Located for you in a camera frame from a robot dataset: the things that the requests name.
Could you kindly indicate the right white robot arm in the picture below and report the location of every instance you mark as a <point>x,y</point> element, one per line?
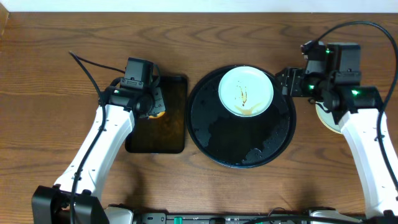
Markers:
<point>356,112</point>

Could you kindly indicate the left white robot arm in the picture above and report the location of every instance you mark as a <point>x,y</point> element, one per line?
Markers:
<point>76,194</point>

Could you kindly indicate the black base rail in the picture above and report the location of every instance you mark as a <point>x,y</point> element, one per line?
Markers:
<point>184,218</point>

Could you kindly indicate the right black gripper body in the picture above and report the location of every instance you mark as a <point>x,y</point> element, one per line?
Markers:
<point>302,86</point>

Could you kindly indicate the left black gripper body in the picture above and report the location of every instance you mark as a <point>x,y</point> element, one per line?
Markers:
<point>158,101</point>

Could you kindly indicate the light blue plate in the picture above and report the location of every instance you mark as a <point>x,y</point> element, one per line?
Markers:
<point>326,119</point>
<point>245,91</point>

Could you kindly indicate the rectangular black water tray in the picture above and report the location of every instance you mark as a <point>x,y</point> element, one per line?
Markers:
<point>165,134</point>

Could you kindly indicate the round black tray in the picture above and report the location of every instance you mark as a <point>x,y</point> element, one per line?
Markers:
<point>235,141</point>

